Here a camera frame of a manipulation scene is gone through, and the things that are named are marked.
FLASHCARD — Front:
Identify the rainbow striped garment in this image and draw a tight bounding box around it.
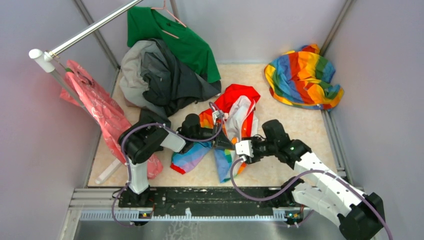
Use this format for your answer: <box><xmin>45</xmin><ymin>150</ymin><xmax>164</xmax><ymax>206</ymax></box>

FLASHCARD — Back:
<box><xmin>263</xmin><ymin>44</ymin><xmax>344</xmax><ymax>111</ymax></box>

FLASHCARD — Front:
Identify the pink clothes hanger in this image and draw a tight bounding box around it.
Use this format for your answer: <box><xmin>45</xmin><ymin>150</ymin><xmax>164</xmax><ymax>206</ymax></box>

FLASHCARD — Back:
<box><xmin>151</xmin><ymin>0</ymin><xmax>187</xmax><ymax>28</ymax></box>

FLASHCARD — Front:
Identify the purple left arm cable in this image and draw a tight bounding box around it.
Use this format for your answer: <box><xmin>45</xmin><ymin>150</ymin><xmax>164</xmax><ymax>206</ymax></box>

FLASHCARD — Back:
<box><xmin>111</xmin><ymin>101</ymin><xmax>225</xmax><ymax>229</ymax></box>

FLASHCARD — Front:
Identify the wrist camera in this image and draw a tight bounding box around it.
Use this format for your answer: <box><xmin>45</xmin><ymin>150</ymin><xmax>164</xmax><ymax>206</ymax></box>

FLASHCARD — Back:
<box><xmin>235</xmin><ymin>140</ymin><xmax>254</xmax><ymax>158</ymax></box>
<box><xmin>212</xmin><ymin>110</ymin><xmax>224</xmax><ymax>123</ymax></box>

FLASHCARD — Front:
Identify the pink patterned garment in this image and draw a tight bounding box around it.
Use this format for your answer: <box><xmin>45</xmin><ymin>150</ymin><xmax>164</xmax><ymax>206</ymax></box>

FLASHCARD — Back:
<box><xmin>59</xmin><ymin>59</ymin><xmax>165</xmax><ymax>180</ymax></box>

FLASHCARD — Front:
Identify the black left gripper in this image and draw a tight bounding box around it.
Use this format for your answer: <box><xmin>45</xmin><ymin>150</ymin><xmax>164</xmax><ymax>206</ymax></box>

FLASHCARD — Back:
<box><xmin>191</xmin><ymin>122</ymin><xmax>236</xmax><ymax>151</ymax></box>

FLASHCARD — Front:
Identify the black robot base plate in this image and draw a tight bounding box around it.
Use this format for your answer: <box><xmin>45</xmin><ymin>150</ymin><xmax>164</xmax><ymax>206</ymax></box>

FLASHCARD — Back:
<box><xmin>113</xmin><ymin>187</ymin><xmax>309</xmax><ymax>219</ymax></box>

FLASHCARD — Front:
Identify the red white cartoon jacket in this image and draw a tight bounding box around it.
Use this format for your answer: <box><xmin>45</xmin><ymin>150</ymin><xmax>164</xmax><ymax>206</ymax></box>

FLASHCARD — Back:
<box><xmin>170</xmin><ymin>84</ymin><xmax>261</xmax><ymax>183</ymax></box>

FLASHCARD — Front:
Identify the dark grey jacket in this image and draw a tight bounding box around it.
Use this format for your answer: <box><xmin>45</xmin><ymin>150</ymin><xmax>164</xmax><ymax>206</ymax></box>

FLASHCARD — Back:
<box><xmin>119</xmin><ymin>38</ymin><xmax>222</xmax><ymax>123</ymax></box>

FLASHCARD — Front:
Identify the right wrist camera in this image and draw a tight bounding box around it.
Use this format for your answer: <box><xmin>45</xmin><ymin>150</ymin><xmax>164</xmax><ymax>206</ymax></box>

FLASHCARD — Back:
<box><xmin>235</xmin><ymin>140</ymin><xmax>254</xmax><ymax>158</ymax></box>

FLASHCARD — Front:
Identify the aluminium frame rail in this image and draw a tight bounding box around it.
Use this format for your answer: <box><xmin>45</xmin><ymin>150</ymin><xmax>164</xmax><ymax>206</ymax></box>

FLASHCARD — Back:
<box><xmin>59</xmin><ymin>109</ymin><xmax>379</xmax><ymax>240</ymax></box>

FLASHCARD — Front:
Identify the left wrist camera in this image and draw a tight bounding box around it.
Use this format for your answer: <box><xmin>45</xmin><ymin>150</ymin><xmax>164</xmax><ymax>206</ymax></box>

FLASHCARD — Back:
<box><xmin>212</xmin><ymin>110</ymin><xmax>224</xmax><ymax>123</ymax></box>

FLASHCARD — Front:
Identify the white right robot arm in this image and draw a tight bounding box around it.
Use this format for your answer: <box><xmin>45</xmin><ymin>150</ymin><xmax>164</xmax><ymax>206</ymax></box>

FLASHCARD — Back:
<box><xmin>236</xmin><ymin>119</ymin><xmax>393</xmax><ymax>240</ymax></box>

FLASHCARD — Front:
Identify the silver clothes rail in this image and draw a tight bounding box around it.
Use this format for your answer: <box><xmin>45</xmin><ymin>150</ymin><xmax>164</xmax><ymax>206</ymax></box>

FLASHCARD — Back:
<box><xmin>28</xmin><ymin>0</ymin><xmax>141</xmax><ymax>110</ymax></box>

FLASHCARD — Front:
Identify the green t-shirt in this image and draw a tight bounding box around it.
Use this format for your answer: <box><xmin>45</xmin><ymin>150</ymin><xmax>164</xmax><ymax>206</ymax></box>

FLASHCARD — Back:
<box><xmin>127</xmin><ymin>6</ymin><xmax>221</xmax><ymax>83</ymax></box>

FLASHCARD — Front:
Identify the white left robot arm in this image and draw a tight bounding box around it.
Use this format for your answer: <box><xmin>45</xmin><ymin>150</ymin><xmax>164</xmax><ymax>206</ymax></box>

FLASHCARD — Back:
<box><xmin>118</xmin><ymin>113</ymin><xmax>235</xmax><ymax>207</ymax></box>

